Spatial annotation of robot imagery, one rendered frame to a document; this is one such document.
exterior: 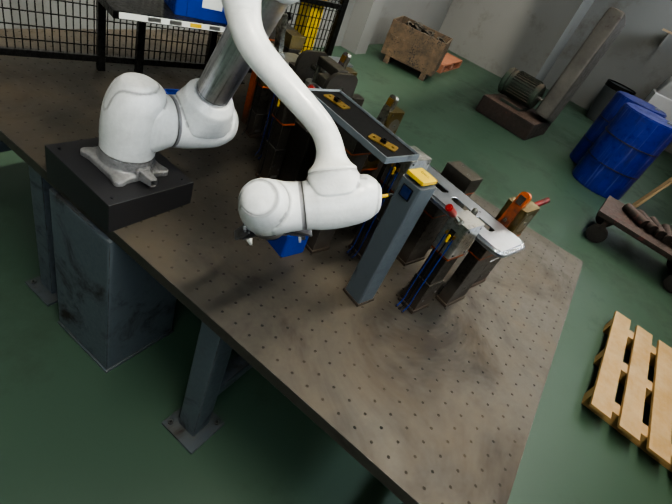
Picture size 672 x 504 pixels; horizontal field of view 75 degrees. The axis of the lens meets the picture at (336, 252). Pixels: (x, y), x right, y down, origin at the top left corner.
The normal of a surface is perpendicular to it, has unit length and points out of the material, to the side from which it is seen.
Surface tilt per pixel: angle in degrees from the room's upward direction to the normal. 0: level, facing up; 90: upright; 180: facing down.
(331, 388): 0
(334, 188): 50
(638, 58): 90
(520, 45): 90
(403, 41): 90
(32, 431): 0
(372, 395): 0
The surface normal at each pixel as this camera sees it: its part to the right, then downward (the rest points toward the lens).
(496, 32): -0.55, 0.37
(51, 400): 0.33, -0.73
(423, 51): -0.34, 0.50
